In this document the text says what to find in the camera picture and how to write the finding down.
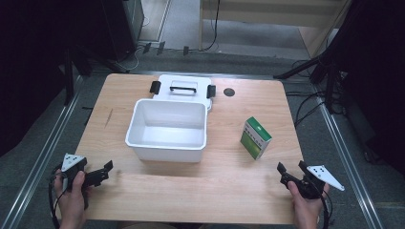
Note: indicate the light wooden furniture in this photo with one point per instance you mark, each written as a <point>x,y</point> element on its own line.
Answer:
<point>261,12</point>

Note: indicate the black curtain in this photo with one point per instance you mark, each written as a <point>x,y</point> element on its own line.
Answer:
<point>375,63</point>
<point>28,63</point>

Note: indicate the black cabinet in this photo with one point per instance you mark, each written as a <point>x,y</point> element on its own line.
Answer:
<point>122,28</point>

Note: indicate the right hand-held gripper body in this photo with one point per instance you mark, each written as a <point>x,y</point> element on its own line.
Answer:
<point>313,183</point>

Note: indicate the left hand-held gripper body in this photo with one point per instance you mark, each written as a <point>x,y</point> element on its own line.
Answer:
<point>72,162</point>

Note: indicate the black round table grommet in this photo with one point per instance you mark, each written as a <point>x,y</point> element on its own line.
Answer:
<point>229,92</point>

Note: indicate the person's left hand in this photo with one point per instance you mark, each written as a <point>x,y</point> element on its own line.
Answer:
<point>72,200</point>

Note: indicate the metal floor rail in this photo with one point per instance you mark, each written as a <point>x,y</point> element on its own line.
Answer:
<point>347,159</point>
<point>41,159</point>

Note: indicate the white plastic storage box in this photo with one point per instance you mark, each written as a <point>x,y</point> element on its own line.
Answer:
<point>165,127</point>

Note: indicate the person's right hand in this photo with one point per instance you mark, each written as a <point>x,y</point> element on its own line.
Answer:
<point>305,208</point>

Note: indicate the black tripod stand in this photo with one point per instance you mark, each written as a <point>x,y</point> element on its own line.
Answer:
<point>68,79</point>
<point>331,86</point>

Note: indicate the green and white carton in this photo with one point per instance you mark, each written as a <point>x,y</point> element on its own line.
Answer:
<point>254,141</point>

